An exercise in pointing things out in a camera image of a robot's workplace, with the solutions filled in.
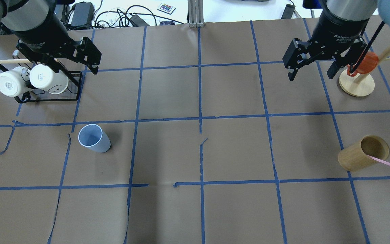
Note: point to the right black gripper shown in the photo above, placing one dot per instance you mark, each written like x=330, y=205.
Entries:
x=338, y=33

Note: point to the white mug left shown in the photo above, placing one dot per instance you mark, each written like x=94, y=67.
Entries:
x=14, y=82

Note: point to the white mug right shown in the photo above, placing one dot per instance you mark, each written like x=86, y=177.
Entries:
x=42, y=77

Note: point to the white mug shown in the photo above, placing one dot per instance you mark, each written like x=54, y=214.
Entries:
x=14, y=82
x=42, y=77

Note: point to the wooden mug tree stand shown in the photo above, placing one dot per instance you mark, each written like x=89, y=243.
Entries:
x=362, y=84

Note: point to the pink chopstick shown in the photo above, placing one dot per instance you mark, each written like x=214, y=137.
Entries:
x=379, y=160

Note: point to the bamboo cylinder holder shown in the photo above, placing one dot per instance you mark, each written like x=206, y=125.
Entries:
x=358, y=155

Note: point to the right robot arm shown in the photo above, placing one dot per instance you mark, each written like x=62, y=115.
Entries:
x=356, y=10

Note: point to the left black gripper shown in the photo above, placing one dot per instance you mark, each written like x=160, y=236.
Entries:
x=38, y=36

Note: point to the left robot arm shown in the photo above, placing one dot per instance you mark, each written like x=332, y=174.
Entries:
x=29, y=14

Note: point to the black power brick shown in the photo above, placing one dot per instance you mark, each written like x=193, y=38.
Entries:
x=82, y=14

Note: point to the light blue cup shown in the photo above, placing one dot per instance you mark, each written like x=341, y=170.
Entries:
x=94, y=138

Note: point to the small remote control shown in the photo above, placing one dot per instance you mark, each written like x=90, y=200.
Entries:
x=165, y=8

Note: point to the black wire mug rack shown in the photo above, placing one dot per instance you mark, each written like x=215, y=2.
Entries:
x=70, y=94

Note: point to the aluminium frame post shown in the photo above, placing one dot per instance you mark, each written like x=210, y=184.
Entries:
x=196, y=13

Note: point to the orange cup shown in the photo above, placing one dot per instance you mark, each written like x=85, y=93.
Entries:
x=368, y=64

